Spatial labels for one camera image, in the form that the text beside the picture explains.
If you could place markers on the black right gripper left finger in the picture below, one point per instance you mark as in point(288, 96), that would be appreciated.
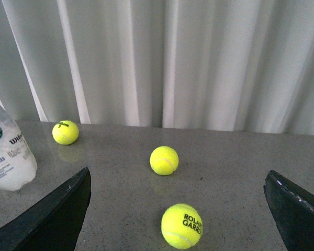
point(53, 223)

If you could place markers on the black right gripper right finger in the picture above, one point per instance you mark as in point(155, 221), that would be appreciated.
point(292, 208)

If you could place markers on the clear white tennis ball can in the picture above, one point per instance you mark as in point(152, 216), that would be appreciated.
point(18, 165)

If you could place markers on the Wilson yellow tennis ball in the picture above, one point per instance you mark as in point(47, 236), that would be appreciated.
point(65, 132)

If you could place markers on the Roland Garros yellow tennis ball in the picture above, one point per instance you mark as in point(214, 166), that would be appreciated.
point(181, 226)

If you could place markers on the plain yellow tennis ball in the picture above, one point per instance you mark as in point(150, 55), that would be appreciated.
point(164, 160)

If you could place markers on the white pleated curtain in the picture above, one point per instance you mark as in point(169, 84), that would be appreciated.
point(216, 65)

